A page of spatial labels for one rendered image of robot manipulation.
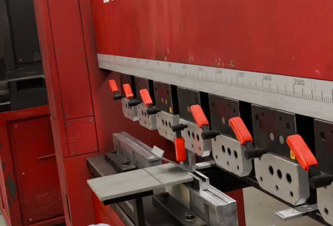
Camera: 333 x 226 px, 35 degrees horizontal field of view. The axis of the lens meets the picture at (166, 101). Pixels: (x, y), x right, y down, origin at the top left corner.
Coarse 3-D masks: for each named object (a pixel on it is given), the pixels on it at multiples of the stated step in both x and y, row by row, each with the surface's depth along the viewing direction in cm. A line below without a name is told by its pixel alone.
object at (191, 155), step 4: (188, 152) 146; (192, 152) 147; (188, 156) 147; (192, 156) 147; (188, 160) 147; (192, 160) 147; (180, 164) 157; (184, 164) 153; (188, 164) 147; (192, 164) 147; (188, 168) 151; (192, 168) 148
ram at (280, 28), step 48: (96, 0) 211; (144, 0) 152; (192, 0) 119; (240, 0) 98; (288, 0) 83; (144, 48) 160; (192, 48) 124; (240, 48) 101; (288, 48) 85; (240, 96) 104; (288, 96) 87
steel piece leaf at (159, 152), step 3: (153, 147) 153; (156, 147) 151; (153, 150) 152; (156, 150) 150; (159, 150) 148; (162, 150) 146; (153, 153) 151; (156, 153) 149; (159, 153) 147; (162, 153) 145; (159, 156) 146; (165, 159) 148; (171, 162) 149; (177, 165) 148; (180, 165) 156; (183, 168) 148; (189, 171) 148
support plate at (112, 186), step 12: (144, 168) 157; (156, 168) 156; (168, 168) 154; (96, 180) 150; (108, 180) 149; (120, 180) 148; (132, 180) 146; (144, 180) 145; (156, 180) 144; (168, 180) 143; (180, 180) 142; (192, 180) 143; (96, 192) 139; (108, 192) 138; (120, 192) 137; (132, 192) 138
